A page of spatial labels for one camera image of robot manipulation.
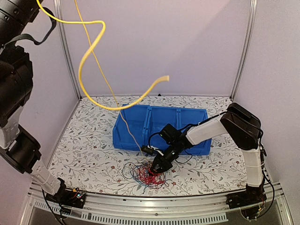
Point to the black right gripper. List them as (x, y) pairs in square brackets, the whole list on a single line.
[(165, 164)]

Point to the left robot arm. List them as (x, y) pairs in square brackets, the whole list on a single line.
[(17, 146)]

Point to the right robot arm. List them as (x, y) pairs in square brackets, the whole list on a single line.
[(242, 126)]

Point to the blue plastic bin far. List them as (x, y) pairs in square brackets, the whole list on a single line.
[(129, 129)]

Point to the blue plastic bin near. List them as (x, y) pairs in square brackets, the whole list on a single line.
[(194, 116)]

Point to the floral tablecloth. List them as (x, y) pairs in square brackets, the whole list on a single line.
[(85, 158)]

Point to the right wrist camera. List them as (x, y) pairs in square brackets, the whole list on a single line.
[(152, 151)]

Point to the aluminium front rail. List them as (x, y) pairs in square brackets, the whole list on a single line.
[(103, 209)]

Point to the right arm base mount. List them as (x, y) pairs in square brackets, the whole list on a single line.
[(253, 198)]

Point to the right aluminium corner post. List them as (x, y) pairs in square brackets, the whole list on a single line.
[(245, 49)]

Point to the aluminium corner post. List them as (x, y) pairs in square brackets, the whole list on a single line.
[(64, 44), (245, 49)]

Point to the left aluminium corner post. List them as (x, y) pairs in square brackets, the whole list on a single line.
[(64, 44)]

